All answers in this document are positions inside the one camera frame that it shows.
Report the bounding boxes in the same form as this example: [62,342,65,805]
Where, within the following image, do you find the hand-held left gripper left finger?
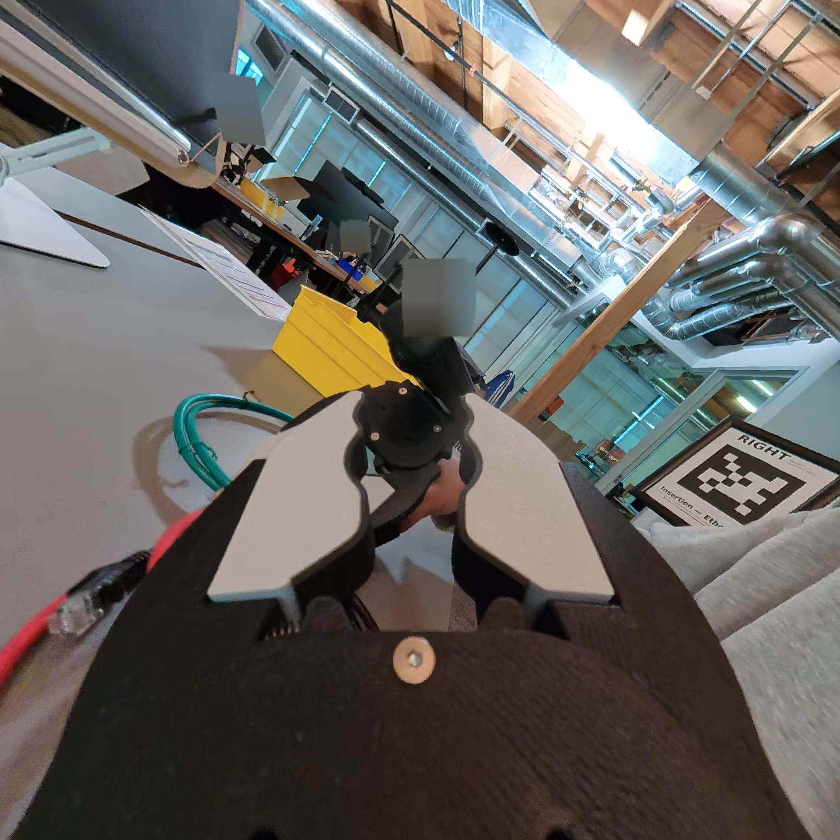
[206,390,375,614]

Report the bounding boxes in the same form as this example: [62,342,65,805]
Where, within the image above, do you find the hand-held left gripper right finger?
[451,392,616,613]

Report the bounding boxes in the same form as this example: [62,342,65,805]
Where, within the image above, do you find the yellow plastic bin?
[271,283,422,400]

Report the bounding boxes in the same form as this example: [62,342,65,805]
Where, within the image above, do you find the green ethernet cable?
[172,392,298,493]

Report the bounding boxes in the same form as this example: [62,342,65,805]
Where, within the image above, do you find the black ethernet cable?
[49,550,153,637]

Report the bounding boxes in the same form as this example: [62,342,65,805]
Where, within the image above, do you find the red ethernet cable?
[0,512,206,686]

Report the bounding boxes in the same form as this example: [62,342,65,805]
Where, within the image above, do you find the person's right hand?
[399,459,468,534]

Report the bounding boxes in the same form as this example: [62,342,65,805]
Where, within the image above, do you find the framed marker sign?
[632,415,840,531]

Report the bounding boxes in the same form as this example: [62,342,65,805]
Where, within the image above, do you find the white paper sheet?
[140,209,294,322]

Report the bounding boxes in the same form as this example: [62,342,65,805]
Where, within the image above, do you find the person's grey sweatshirt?
[640,505,840,840]

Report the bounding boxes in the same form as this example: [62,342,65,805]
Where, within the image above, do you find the white stand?
[0,128,111,270]

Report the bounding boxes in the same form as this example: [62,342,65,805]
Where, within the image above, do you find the black wood-edged panel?
[0,0,245,191]

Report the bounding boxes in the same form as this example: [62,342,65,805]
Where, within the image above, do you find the wooden post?
[508,197,731,427]

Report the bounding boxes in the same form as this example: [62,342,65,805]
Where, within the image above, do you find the silver duct pipes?
[246,0,840,345]

